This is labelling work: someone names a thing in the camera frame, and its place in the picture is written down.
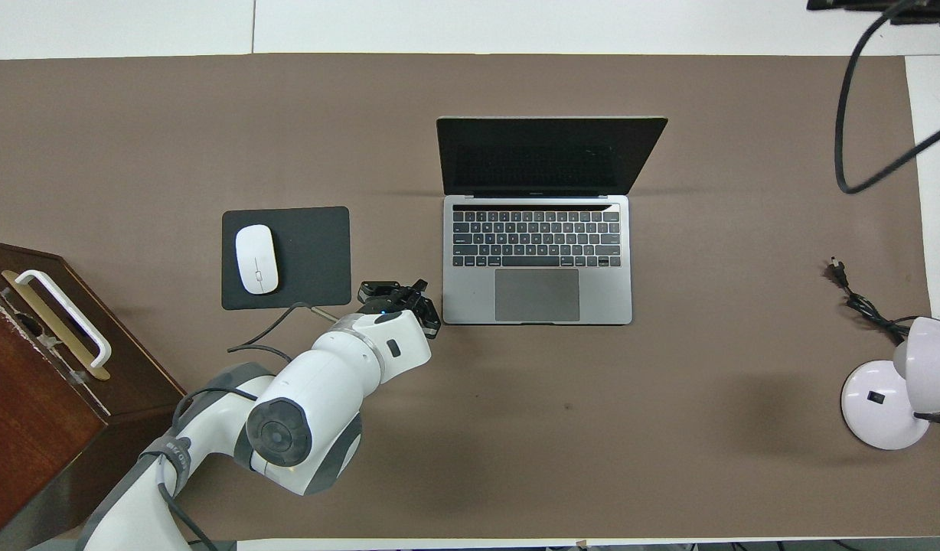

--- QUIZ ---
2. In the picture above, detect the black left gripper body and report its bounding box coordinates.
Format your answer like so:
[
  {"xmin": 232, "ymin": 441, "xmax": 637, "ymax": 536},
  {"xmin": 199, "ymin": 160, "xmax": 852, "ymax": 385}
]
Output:
[{"xmin": 363, "ymin": 289, "xmax": 429, "ymax": 316}]

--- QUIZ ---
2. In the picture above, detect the silver grey laptop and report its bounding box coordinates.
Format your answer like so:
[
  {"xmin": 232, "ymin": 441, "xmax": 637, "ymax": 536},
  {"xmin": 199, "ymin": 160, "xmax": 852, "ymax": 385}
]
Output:
[{"xmin": 436, "ymin": 116, "xmax": 668, "ymax": 326}]

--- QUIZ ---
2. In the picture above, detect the black mouse pad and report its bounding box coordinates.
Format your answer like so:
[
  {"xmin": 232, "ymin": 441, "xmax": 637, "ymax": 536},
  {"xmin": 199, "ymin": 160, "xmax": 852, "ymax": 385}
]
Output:
[{"xmin": 221, "ymin": 206, "xmax": 352, "ymax": 311}]

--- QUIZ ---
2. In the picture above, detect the white computer mouse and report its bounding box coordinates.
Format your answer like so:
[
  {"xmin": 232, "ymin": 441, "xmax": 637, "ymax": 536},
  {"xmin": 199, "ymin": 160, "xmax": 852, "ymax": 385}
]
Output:
[{"xmin": 235, "ymin": 223, "xmax": 280, "ymax": 295}]

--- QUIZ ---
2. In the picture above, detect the brown table mat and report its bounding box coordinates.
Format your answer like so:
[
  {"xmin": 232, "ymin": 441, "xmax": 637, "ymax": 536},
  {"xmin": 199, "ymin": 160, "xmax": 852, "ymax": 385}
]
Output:
[{"xmin": 0, "ymin": 54, "xmax": 940, "ymax": 540}]

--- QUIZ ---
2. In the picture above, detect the dark brown wooden box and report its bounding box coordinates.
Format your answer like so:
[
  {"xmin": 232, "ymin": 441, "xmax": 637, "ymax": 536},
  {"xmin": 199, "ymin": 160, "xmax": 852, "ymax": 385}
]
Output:
[{"xmin": 0, "ymin": 239, "xmax": 198, "ymax": 551}]

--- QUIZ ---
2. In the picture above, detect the white desk lamp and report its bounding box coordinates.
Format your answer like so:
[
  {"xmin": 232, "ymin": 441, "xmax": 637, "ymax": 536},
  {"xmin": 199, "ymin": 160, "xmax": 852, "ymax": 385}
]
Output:
[{"xmin": 840, "ymin": 316, "xmax": 940, "ymax": 451}]

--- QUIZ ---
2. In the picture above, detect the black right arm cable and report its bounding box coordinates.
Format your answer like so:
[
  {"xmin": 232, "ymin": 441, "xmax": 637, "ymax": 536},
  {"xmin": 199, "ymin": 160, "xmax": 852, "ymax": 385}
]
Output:
[{"xmin": 835, "ymin": 0, "xmax": 940, "ymax": 194}]

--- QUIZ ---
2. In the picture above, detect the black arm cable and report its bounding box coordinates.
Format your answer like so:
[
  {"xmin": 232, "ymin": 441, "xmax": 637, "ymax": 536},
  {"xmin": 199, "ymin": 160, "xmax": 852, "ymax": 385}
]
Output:
[
  {"xmin": 835, "ymin": 0, "xmax": 940, "ymax": 194},
  {"xmin": 156, "ymin": 302, "xmax": 341, "ymax": 551}
]

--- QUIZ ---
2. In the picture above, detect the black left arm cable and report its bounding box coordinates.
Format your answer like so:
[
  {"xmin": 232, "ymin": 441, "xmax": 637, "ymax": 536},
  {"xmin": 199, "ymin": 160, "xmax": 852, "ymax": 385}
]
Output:
[{"xmin": 156, "ymin": 302, "xmax": 341, "ymax": 551}]

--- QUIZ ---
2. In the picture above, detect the brass handle plate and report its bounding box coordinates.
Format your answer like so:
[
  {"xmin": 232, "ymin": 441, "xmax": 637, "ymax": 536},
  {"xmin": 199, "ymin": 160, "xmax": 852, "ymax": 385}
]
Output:
[{"xmin": 1, "ymin": 269, "xmax": 111, "ymax": 381}]

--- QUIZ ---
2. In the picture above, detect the black lamp power cable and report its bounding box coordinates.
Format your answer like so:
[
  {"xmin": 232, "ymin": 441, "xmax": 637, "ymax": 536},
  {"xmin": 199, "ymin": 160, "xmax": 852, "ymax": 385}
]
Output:
[{"xmin": 826, "ymin": 258, "xmax": 911, "ymax": 343}]

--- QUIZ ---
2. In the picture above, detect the white box handle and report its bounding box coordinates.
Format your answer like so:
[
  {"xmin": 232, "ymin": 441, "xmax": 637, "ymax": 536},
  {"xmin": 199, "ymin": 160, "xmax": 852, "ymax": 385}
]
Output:
[{"xmin": 15, "ymin": 269, "xmax": 113, "ymax": 370}]

